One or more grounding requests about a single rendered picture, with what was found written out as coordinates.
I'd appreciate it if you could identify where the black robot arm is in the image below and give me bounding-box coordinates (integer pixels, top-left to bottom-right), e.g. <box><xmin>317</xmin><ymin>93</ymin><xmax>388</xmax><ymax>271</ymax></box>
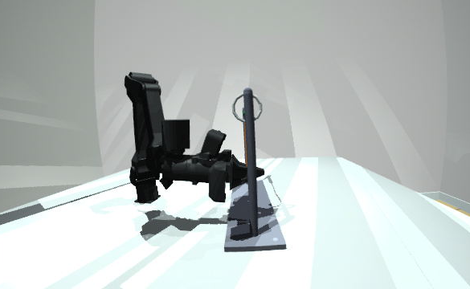
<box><xmin>124</xmin><ymin>72</ymin><xmax>227</xmax><ymax>204</ymax></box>

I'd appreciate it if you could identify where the orange handle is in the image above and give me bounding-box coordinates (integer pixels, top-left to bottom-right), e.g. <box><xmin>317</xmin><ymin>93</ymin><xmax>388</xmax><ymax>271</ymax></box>
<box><xmin>232</xmin><ymin>93</ymin><xmax>262</xmax><ymax>161</ymax></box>

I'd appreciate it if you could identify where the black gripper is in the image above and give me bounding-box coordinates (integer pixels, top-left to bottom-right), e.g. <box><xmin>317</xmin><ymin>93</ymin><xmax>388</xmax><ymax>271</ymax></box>
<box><xmin>186</xmin><ymin>149</ymin><xmax>248</xmax><ymax>203</ymax></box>

